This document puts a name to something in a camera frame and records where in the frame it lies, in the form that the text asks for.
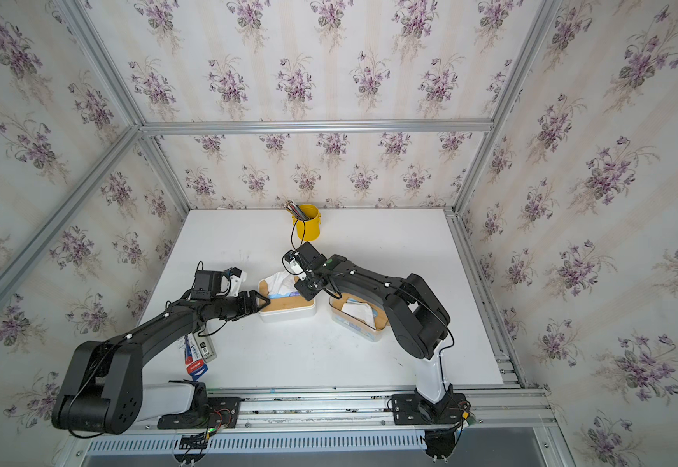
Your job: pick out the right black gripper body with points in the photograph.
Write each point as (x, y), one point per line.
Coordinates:
(305, 287)

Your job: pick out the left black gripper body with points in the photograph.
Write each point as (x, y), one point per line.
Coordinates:
(234, 307)

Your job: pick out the white box with bamboo lid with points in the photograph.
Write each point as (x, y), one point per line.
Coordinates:
(288, 308)

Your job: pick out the clear plastic tissue box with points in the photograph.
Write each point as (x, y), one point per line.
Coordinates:
(357, 318)

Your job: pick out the bamboo tissue box lid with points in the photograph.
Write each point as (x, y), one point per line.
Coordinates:
(359, 312)

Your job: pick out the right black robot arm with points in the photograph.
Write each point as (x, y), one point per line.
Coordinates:
(419, 321)

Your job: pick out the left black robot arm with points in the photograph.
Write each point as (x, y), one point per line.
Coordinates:
(103, 389)

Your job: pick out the yellow metal pen bucket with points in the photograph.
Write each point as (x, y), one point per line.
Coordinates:
(308, 225)

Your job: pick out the colored pencils bundle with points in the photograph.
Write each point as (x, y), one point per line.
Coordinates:
(296, 211)

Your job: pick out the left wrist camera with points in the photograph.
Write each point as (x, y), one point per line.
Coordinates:
(235, 278)

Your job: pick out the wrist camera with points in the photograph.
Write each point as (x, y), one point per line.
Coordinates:
(235, 278)
(292, 265)

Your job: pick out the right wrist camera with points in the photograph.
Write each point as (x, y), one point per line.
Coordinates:
(292, 265)

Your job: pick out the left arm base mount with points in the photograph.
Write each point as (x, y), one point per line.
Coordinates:
(209, 414)

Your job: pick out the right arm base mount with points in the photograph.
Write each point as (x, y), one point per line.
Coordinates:
(443, 421)

